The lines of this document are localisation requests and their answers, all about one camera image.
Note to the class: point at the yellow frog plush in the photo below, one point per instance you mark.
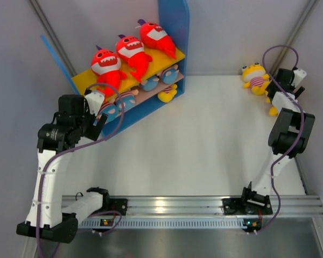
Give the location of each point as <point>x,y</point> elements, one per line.
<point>167,94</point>
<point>255,78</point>

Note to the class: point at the yellow frog plush back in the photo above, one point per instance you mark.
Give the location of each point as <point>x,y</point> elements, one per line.
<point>255,78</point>

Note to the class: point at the red shark plush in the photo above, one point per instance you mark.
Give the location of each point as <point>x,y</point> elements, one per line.
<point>154,36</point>
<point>106,64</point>

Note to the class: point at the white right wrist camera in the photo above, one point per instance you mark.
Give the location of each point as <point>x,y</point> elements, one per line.
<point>299,75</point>

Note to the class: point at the boy doll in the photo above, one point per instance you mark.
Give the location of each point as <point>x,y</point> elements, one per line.
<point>110,110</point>
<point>150,83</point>
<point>170,74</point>
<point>128,100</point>

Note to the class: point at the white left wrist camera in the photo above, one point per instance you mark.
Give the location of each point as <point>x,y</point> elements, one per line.
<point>95,100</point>

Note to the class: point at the white slotted cable duct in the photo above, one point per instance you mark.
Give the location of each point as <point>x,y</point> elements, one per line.
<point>164,223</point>

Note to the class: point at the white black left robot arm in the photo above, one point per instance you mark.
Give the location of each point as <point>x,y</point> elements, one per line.
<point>75,118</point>

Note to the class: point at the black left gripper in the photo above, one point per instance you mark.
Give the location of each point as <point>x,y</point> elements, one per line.
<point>88,133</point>

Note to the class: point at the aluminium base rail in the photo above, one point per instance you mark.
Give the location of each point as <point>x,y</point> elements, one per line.
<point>290,206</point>

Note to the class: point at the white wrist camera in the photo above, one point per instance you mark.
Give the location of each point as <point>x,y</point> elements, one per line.
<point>95,100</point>
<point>299,75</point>

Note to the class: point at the yellow frog plush face down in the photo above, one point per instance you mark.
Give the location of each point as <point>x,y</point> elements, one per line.
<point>272,111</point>

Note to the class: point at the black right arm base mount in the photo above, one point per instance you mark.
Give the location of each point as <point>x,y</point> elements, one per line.
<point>237,206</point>

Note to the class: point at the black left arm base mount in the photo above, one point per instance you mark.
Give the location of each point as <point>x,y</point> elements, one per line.
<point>114,204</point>

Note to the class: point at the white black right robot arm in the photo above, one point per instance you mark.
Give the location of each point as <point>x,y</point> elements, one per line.
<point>289,135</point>

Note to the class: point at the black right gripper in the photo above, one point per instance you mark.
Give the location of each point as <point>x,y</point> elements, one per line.
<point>301,88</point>

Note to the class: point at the red shark plush mouth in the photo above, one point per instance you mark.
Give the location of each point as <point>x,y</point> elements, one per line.
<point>131,50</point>

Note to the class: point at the blue yellow toy shelf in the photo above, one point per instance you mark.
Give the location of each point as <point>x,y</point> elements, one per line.
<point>85,24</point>

